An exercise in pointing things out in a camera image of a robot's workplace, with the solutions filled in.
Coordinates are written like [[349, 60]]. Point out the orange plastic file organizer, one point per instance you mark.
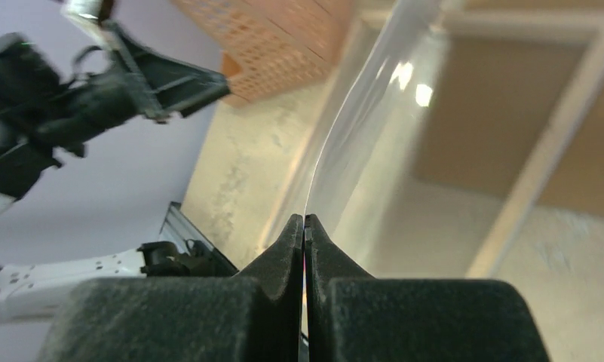
[[270, 47]]

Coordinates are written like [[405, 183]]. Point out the aluminium table frame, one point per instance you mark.
[[178, 229]]

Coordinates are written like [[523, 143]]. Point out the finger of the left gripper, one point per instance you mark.
[[160, 85]]

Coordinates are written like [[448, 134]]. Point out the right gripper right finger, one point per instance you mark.
[[353, 316]]

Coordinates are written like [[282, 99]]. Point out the white wooden picture frame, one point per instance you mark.
[[436, 230]]

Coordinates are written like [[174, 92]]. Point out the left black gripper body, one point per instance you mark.
[[74, 115]]

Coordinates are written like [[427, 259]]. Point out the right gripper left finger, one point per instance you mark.
[[254, 315]]

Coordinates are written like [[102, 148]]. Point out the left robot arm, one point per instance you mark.
[[35, 292]]

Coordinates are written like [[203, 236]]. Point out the brown cardboard backing board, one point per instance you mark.
[[490, 106]]

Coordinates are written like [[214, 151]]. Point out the clear acrylic sheet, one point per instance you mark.
[[367, 121]]

